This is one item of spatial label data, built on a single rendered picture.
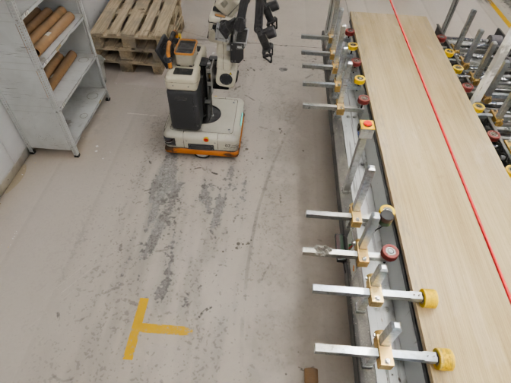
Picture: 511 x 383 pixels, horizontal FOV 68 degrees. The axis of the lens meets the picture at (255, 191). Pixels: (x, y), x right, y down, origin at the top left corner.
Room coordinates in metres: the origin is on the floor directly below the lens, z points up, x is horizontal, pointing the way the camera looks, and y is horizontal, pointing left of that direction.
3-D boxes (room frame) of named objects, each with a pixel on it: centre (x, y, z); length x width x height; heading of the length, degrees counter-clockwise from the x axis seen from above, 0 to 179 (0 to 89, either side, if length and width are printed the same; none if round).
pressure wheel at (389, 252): (1.01, -0.66, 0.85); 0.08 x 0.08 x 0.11
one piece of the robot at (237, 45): (2.78, 0.20, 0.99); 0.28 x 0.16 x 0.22; 179
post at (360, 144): (1.56, -0.55, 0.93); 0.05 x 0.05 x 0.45; 89
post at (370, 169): (1.30, -0.55, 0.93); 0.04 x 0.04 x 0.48; 89
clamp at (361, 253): (1.03, -0.54, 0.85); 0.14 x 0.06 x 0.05; 179
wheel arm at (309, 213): (1.26, -0.50, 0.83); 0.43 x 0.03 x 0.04; 89
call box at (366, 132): (1.56, -0.55, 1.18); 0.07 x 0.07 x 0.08; 89
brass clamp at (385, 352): (0.53, -0.53, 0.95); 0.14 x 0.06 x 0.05; 179
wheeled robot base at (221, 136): (2.79, 0.49, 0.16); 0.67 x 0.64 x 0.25; 89
